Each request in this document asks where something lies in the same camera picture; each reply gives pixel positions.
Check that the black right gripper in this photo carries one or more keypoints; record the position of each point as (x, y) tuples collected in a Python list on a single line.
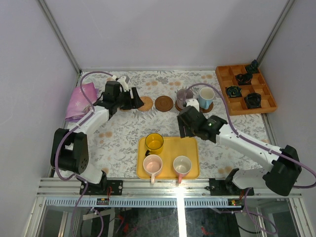
[(181, 126)]

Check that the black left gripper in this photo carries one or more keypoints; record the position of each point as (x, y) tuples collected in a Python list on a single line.
[(133, 98)]

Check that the dark brown wooden coaster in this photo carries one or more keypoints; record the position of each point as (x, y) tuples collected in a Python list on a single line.
[(164, 103), (180, 105), (208, 109)]

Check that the purple mug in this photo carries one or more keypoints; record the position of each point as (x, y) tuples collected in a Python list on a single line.
[(183, 94)]

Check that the blue mug cream inside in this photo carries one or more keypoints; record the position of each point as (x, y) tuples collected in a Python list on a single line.
[(206, 97)]

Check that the cream mug pink handle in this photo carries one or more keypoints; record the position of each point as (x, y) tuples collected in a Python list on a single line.
[(182, 166)]

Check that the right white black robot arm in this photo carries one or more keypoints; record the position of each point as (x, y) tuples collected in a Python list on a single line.
[(279, 170)]

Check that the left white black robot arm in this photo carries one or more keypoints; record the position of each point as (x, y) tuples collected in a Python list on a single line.
[(70, 146)]

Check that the yellow glass cup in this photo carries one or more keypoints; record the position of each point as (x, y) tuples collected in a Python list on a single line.
[(154, 142)]

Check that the yellow plastic tray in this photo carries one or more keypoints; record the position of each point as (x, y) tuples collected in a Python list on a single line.
[(172, 148)]

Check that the pink star cloth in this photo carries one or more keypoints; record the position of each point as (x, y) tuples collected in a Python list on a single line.
[(78, 105)]

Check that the black object in tray left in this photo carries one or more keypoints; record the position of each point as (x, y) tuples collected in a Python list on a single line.
[(233, 91)]

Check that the black object in tray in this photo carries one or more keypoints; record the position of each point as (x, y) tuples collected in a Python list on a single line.
[(252, 67), (244, 79), (253, 100), (233, 91)]

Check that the pink mug left front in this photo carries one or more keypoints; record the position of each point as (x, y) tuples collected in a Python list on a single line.
[(152, 165)]

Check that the orange compartment tray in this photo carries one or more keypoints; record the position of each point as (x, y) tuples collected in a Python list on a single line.
[(226, 76)]

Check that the black object in tray front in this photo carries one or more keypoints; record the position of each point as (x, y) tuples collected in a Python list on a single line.
[(253, 100)]

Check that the black object in tray middle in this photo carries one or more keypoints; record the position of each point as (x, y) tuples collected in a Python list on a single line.
[(244, 79)]

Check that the black object in tray back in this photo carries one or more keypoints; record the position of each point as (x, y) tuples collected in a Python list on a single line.
[(252, 67)]

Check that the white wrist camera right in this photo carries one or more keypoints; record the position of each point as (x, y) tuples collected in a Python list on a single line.
[(193, 103)]

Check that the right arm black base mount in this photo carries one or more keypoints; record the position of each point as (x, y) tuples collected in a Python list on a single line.
[(226, 187)]

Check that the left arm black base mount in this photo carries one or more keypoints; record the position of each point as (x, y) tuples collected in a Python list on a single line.
[(105, 187)]

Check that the aluminium front rail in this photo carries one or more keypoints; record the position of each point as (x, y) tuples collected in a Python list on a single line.
[(132, 188)]

